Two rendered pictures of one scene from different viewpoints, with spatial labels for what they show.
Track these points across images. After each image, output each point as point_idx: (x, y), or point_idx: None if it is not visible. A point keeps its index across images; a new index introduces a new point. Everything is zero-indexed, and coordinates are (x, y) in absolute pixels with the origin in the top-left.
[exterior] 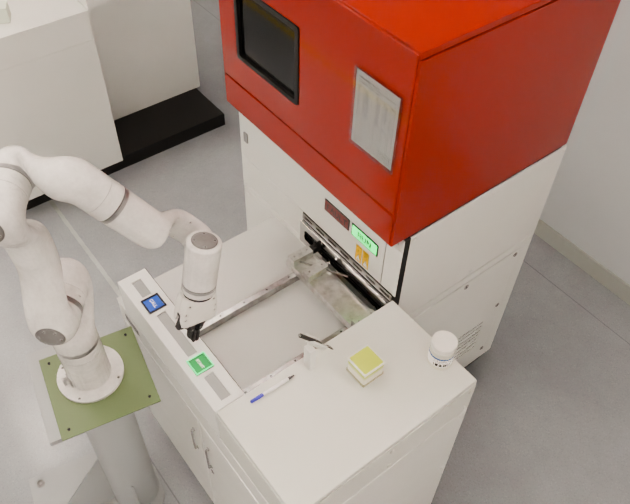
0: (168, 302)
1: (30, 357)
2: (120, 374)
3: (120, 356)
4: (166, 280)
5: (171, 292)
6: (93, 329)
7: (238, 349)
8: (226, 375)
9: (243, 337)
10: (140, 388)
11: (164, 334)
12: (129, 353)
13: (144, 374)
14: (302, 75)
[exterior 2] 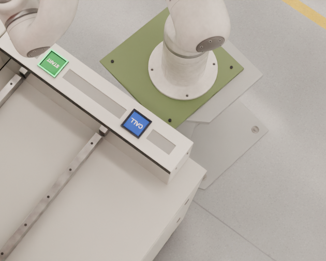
0: (120, 130)
1: (256, 73)
2: (151, 72)
3: (162, 95)
4: (160, 213)
5: (146, 197)
6: (165, 30)
7: (39, 141)
8: (20, 58)
9: (38, 158)
10: (125, 67)
11: (106, 88)
12: (154, 100)
13: (128, 82)
14: None
